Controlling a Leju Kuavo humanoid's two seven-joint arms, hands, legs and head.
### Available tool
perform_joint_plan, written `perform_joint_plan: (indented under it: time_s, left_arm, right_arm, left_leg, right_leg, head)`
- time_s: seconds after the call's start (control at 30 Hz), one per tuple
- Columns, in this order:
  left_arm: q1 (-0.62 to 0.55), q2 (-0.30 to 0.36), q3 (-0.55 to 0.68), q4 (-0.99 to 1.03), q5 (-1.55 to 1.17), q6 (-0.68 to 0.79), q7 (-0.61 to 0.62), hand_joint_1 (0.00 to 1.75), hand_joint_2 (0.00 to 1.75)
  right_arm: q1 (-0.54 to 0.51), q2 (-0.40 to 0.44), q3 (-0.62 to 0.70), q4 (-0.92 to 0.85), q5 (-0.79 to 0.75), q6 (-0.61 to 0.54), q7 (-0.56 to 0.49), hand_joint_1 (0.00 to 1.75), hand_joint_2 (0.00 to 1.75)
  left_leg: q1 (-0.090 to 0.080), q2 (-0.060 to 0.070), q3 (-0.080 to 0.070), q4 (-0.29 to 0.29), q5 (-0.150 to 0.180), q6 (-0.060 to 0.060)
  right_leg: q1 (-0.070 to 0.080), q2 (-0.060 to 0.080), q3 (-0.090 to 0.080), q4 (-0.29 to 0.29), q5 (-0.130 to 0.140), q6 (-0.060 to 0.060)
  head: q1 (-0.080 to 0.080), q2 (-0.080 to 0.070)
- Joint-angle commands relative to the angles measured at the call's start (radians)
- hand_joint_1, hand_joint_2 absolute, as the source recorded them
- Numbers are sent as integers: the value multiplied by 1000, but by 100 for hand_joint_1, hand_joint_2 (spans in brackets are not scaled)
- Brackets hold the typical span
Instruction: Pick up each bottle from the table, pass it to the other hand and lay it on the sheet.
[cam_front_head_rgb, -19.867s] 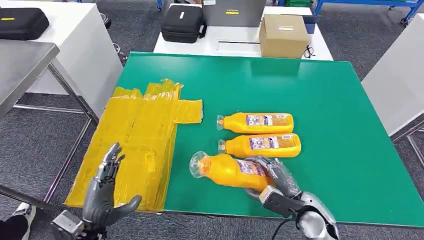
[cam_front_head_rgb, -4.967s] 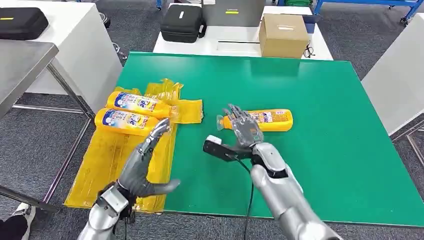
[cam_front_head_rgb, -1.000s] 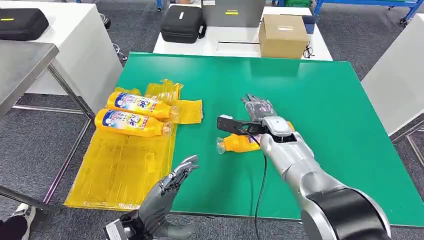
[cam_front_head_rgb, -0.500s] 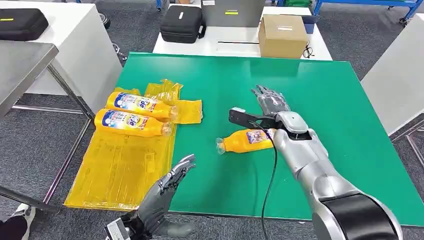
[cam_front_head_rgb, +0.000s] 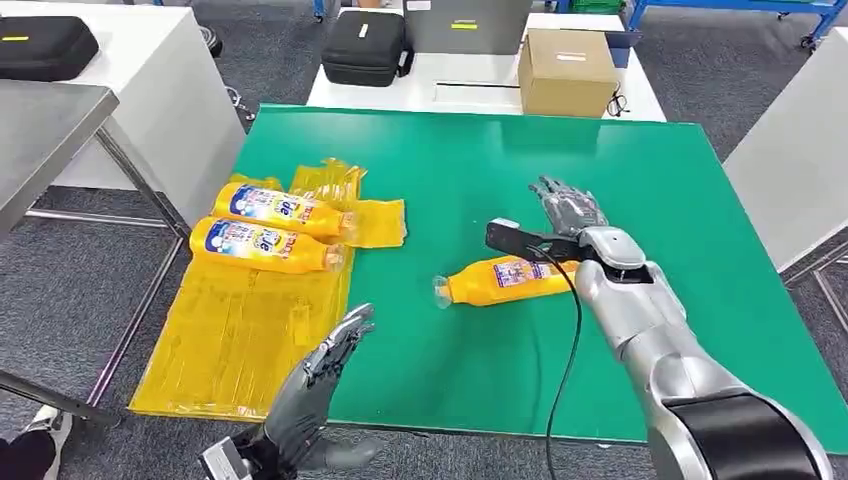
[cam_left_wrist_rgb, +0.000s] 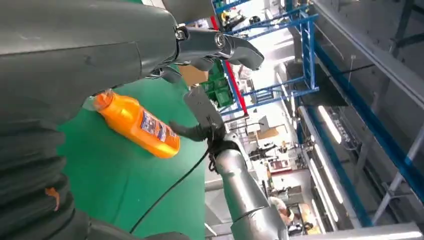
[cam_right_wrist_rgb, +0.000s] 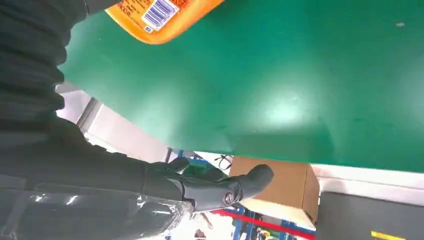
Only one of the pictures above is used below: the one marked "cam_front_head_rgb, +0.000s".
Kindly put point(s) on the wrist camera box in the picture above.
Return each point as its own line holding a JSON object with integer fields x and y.
{"x": 222, "y": 460}
{"x": 523, "y": 242}

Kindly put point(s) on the green table mat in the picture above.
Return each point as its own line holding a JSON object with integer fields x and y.
{"x": 464, "y": 166}

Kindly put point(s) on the bare white table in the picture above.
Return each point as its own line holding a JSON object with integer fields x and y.
{"x": 795, "y": 146}

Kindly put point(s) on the blue box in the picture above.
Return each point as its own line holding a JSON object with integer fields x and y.
{"x": 624, "y": 48}

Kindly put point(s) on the black flat zip case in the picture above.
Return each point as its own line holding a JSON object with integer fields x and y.
{"x": 43, "y": 48}

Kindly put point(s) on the blue metal cart frame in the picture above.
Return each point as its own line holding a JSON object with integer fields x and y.
{"x": 729, "y": 3}

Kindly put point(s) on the white table with black case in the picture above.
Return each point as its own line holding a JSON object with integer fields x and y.
{"x": 166, "y": 99}

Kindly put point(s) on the steel table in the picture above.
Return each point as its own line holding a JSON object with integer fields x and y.
{"x": 40, "y": 132}

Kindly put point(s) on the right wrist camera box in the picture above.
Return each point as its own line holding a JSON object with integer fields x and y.
{"x": 523, "y": 242}

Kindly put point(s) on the brown cardboard box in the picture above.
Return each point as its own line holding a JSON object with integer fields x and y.
{"x": 566, "y": 74}

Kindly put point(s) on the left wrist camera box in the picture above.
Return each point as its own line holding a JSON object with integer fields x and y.
{"x": 222, "y": 460}

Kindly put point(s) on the yellow plastic sheet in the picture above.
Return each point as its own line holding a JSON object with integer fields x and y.
{"x": 225, "y": 331}

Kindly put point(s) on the green crate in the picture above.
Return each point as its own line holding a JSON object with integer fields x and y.
{"x": 596, "y": 5}

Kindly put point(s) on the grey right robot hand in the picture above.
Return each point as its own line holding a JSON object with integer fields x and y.
{"x": 573, "y": 208}

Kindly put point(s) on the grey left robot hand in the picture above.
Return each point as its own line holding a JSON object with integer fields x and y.
{"x": 305, "y": 404}

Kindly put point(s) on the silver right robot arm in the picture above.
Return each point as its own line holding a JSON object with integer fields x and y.
{"x": 662, "y": 344}

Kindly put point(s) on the white table with cardboard box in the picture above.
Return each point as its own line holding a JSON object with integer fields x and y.
{"x": 477, "y": 69}

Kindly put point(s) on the grey laptop with yellow sticker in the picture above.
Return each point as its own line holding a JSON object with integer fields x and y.
{"x": 464, "y": 36}

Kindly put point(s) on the orange drink bottle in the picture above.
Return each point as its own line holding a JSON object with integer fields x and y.
{"x": 484, "y": 288}
{"x": 278, "y": 208}
{"x": 258, "y": 246}

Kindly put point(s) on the black carry bag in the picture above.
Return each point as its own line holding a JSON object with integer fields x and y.
{"x": 364, "y": 48}

